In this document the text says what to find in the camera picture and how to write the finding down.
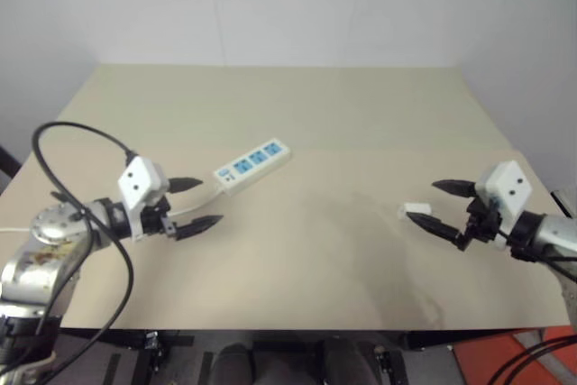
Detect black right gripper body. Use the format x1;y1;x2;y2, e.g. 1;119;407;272
454;194;504;252

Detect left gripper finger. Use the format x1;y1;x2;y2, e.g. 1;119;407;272
168;177;206;194
173;215;225;243

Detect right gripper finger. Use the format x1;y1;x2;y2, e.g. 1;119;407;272
431;179;475;199
406;211;466;247

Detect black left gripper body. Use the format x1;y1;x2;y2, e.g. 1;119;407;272
142;194;179;240

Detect white plug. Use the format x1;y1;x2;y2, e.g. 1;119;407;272
397;202;432;221

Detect white blue power strip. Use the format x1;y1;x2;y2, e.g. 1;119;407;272
212;137;293;198

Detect orange floor mat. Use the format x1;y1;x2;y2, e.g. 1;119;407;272
452;325;577;385

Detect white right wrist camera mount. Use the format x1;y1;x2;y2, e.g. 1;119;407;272
476;160;534;252

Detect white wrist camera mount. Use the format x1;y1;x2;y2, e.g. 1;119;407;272
476;160;534;252
117;156;171;243

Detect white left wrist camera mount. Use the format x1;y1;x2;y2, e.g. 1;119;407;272
117;156;171;243

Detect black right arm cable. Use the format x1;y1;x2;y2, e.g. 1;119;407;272
489;229;577;385

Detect black table frame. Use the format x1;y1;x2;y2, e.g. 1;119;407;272
56;326;454;385

